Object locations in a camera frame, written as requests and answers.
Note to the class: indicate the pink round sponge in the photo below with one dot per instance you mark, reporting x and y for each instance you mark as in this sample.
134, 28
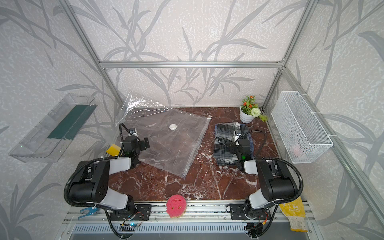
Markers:
176, 206

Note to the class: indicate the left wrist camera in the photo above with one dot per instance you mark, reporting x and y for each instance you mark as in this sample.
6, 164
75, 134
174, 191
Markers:
132, 132

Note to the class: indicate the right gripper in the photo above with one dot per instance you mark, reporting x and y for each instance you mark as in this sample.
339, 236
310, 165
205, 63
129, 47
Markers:
230, 145

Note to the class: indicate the white wire basket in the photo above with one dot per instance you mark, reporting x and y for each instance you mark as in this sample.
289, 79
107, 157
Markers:
302, 134

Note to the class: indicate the small circuit board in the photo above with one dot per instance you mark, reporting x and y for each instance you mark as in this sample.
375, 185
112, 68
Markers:
130, 227

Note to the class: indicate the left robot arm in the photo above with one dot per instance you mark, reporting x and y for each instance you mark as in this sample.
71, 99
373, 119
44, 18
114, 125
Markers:
88, 186

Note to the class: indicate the clear plastic wall shelf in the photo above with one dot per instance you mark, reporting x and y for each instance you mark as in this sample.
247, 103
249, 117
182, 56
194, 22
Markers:
50, 138

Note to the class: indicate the potted flower plant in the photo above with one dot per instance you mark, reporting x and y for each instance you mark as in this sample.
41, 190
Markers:
250, 110

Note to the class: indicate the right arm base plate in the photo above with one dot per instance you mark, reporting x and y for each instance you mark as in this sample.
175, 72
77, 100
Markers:
246, 212

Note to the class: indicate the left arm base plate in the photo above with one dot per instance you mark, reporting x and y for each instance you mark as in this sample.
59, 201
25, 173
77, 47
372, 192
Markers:
141, 213

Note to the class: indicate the yellow scraper tool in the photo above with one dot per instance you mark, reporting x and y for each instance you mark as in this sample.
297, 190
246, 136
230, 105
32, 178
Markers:
113, 150

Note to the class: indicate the blue plastic clip tool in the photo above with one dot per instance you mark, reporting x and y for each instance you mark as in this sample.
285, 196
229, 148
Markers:
88, 212

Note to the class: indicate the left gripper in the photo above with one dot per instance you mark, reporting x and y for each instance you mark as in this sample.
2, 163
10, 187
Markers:
142, 143

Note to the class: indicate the white bag valve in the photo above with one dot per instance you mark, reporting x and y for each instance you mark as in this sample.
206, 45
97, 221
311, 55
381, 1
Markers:
173, 127

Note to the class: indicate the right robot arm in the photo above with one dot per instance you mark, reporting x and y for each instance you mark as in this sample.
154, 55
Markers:
280, 183

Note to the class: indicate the yellow work glove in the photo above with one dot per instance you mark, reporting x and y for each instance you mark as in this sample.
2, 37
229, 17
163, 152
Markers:
295, 212

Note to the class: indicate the clear vacuum bag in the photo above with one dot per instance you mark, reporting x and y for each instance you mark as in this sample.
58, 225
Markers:
171, 151

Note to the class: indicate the grey plaid shirt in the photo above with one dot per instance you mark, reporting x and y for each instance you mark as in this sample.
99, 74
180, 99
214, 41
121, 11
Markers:
226, 132

